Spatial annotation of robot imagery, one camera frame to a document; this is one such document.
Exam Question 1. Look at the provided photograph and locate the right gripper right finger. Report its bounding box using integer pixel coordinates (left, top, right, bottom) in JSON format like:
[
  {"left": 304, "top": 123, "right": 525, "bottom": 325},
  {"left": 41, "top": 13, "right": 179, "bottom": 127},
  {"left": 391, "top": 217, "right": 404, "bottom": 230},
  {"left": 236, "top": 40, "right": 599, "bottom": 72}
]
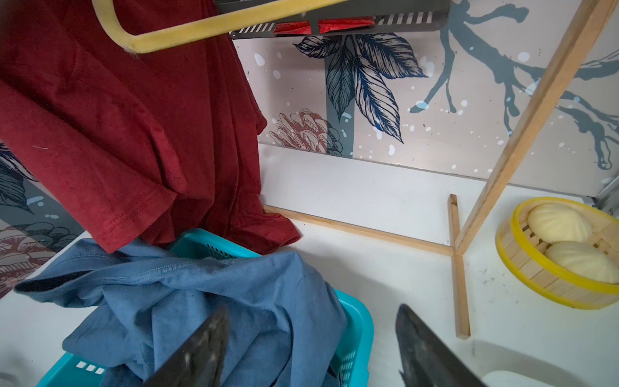
[{"left": 395, "top": 304, "right": 485, "bottom": 387}]

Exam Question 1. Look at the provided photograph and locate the wooden clothes rack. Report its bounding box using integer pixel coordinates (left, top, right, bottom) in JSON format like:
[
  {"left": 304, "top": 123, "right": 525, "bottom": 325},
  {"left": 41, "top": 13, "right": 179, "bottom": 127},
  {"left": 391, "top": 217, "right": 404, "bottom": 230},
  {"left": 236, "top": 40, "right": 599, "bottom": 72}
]
[{"left": 264, "top": 1, "right": 618, "bottom": 340}]

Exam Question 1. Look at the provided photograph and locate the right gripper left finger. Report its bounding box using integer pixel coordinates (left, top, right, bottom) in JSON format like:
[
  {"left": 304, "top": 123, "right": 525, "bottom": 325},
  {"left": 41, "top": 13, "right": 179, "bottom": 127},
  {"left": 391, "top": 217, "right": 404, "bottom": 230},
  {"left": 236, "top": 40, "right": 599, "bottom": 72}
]
[{"left": 143, "top": 306, "right": 230, "bottom": 387}]

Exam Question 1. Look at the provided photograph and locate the black wall basket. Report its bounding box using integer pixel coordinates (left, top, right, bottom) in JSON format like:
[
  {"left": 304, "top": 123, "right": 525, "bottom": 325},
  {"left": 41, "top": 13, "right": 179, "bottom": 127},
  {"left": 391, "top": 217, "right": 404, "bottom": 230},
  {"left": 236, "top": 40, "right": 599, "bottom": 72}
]
[{"left": 230, "top": 0, "right": 451, "bottom": 40}]

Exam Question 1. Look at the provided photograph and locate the slate blue t-shirt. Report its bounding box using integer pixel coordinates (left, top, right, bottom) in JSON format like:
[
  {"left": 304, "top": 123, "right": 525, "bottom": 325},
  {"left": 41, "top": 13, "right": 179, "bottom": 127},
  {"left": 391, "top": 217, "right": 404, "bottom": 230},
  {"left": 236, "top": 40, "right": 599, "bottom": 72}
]
[{"left": 15, "top": 239, "right": 348, "bottom": 386}]

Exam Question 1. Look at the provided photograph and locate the teal plastic basket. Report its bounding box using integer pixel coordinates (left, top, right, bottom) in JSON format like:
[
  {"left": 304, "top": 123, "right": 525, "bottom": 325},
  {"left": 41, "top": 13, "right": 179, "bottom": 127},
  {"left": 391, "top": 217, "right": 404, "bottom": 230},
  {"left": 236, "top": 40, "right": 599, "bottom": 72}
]
[{"left": 38, "top": 229, "right": 374, "bottom": 386}]

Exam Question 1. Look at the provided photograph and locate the dark red t-shirt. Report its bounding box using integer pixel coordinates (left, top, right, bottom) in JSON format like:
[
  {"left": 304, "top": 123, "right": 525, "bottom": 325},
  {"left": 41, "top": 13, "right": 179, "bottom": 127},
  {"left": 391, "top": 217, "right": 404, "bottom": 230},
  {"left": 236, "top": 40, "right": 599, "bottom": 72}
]
[{"left": 1, "top": 1, "right": 300, "bottom": 254}]

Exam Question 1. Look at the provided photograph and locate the yellow plastic hanger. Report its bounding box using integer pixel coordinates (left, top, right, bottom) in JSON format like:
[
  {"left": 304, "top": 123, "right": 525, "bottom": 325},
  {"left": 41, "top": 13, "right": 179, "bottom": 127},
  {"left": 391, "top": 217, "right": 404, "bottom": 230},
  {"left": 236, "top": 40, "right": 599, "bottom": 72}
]
[{"left": 92, "top": 0, "right": 342, "bottom": 54}]

